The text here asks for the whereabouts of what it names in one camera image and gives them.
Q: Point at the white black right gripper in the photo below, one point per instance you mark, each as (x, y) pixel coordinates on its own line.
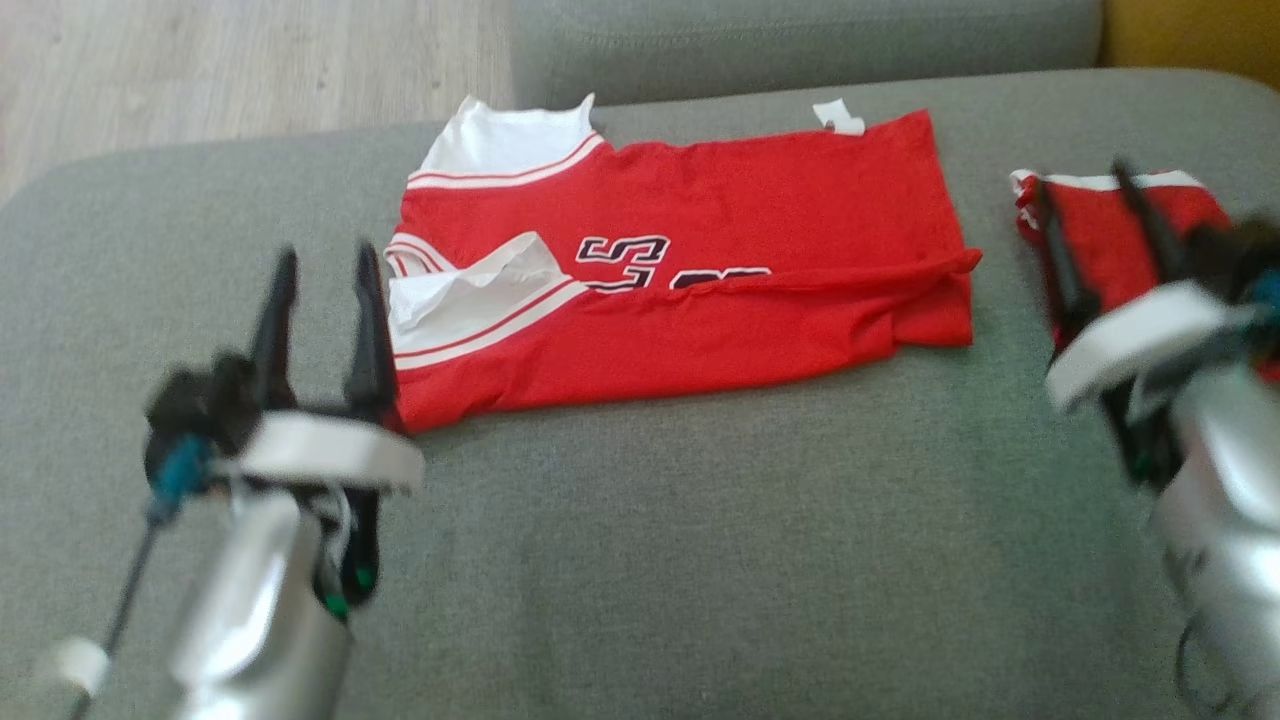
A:
(1140, 335)

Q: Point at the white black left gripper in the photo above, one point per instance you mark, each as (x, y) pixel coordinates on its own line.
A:
(330, 450)

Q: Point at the red white sports shorts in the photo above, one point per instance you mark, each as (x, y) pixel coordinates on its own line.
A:
(1110, 235)

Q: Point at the red white basketball jersey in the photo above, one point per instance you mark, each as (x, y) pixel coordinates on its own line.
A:
(750, 200)

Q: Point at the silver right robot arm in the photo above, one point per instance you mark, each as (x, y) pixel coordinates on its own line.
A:
(1230, 480)

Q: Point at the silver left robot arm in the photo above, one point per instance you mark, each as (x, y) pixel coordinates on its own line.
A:
(250, 620)

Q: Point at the yellow sofa cushion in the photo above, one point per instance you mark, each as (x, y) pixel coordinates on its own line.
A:
(1200, 35)

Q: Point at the grey fabric sofa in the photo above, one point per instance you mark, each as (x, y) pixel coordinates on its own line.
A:
(700, 550)

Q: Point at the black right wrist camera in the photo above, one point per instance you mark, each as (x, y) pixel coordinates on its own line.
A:
(1235, 260)

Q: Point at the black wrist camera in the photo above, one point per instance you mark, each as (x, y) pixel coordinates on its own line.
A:
(1235, 260)
(190, 410)

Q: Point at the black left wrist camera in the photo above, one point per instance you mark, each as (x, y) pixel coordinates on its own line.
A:
(190, 410)

